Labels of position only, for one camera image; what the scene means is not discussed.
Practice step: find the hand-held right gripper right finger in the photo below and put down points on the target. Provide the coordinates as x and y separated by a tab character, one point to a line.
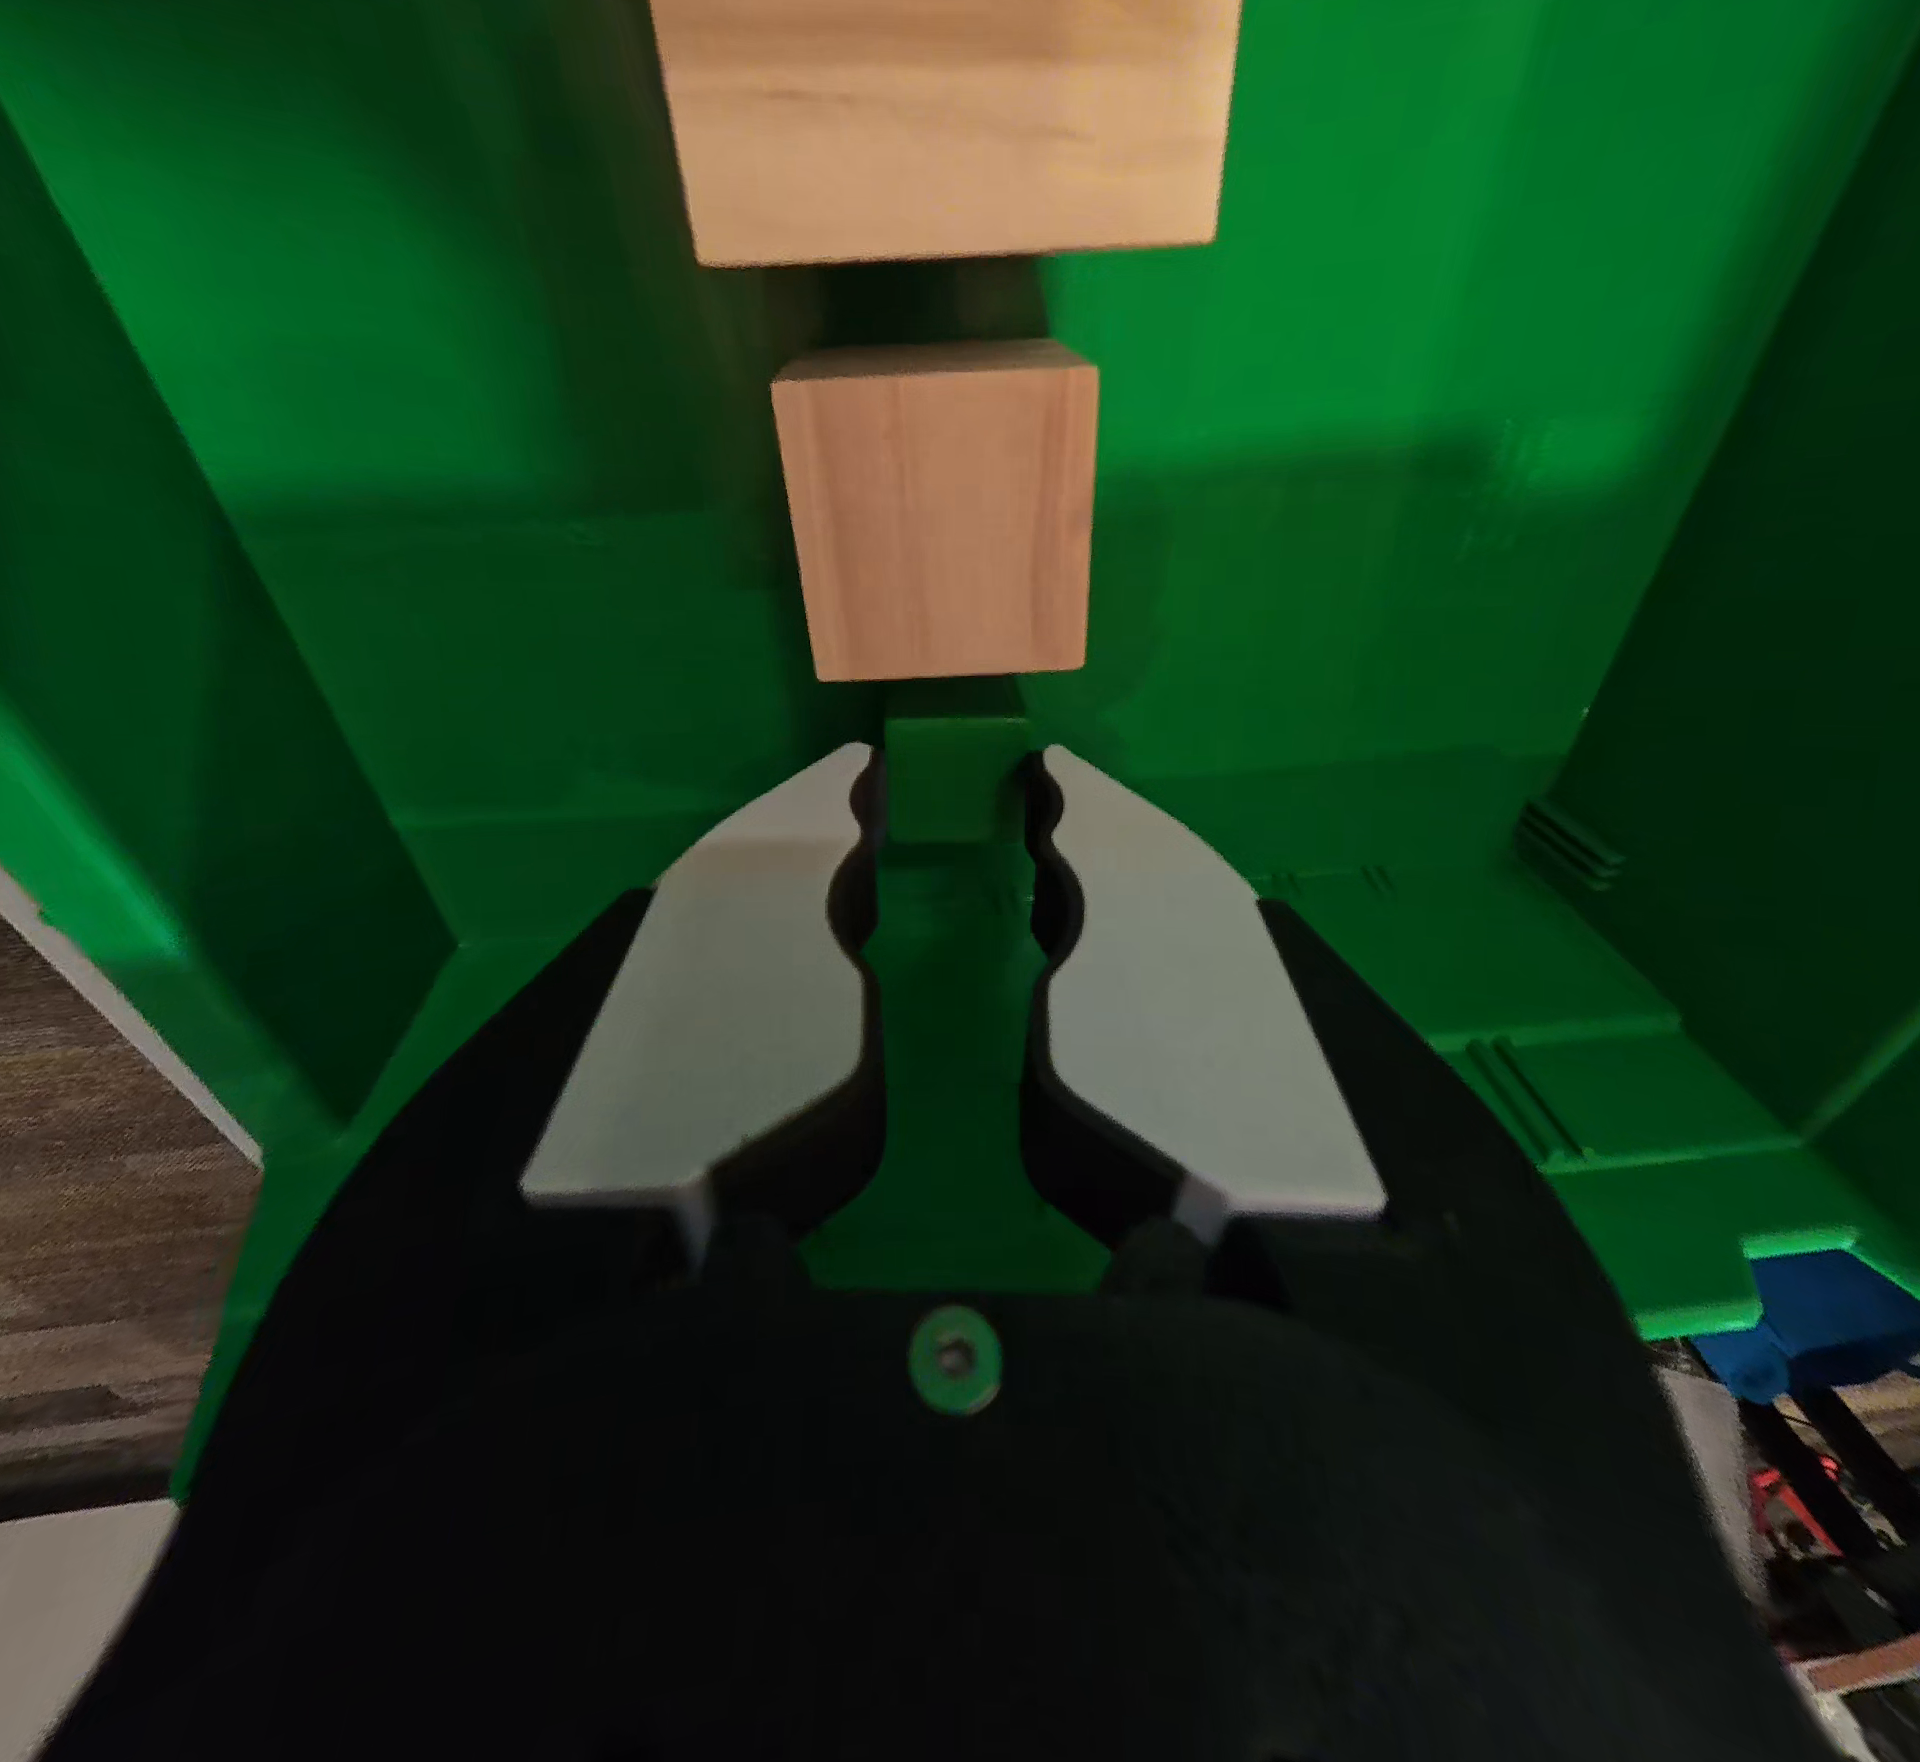
1201	1026

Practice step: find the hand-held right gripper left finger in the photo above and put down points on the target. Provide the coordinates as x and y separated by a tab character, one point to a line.
704	1026

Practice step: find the small green cube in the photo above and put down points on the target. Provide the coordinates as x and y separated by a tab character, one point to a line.
952	781

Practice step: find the medium wooden cube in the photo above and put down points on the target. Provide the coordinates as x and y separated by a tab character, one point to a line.
939	516

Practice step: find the green plastic bin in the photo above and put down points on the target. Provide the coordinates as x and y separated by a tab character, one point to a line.
1425	441

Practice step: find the large wooden cube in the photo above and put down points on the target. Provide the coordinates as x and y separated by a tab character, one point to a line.
945	37

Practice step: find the blue plastic bin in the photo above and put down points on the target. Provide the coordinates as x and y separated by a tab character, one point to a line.
1831	1319

